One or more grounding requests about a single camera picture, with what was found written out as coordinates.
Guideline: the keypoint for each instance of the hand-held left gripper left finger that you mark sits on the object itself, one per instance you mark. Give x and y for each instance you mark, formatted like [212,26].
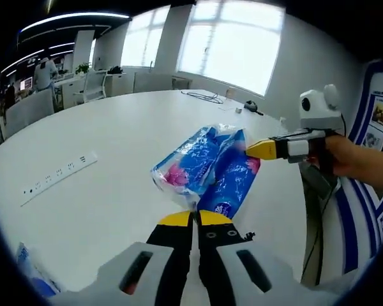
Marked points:
[172,255]

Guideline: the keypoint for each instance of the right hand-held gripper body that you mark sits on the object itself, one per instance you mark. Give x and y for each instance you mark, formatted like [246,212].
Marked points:
[319,108]

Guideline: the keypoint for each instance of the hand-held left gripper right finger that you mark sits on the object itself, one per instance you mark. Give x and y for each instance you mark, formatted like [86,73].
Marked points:
[217,255]

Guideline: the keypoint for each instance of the blue tissue pack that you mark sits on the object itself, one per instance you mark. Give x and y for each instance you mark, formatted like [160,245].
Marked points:
[204,165]

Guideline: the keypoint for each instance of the person's right hand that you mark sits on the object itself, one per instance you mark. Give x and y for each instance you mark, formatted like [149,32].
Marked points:
[344,156]

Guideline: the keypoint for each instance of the small black device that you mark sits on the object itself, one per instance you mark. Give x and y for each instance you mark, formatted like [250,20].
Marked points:
[252,106]

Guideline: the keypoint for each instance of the grey chair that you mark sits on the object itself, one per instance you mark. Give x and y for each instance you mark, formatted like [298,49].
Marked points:
[319,181]

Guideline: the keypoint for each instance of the large bright window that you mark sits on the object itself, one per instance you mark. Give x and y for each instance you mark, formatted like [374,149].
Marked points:
[143,38]
[229,48]

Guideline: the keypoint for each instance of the blue white plastic packet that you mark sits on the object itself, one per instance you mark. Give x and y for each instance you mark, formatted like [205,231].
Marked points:
[35,271]

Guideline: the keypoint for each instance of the white built-in power strip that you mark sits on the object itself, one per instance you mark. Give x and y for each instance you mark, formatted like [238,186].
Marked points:
[57,173]

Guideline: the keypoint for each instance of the black bag on counter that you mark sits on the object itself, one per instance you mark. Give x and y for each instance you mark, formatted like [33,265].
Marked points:
[115,70]

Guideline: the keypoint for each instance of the pale chair back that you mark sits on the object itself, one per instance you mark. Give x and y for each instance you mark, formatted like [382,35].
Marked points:
[28,111]

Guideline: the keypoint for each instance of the green potted plant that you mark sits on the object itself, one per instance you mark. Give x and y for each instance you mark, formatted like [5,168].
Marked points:
[83,68]

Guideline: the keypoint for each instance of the ceiling light strip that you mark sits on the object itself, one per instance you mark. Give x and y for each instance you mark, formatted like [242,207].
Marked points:
[73,20]

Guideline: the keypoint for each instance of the blue white wall poster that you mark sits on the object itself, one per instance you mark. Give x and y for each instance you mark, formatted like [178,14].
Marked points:
[370,111]

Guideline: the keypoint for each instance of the white frame chair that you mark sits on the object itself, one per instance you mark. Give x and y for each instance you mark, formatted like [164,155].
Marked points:
[95,86]

